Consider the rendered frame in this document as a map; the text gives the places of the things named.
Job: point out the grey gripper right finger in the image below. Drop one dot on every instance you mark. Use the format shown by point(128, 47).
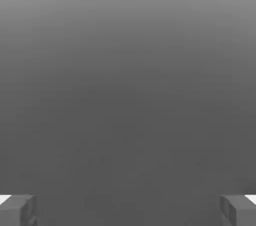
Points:
point(243, 212)

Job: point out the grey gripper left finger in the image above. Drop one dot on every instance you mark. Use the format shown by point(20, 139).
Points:
point(14, 212)

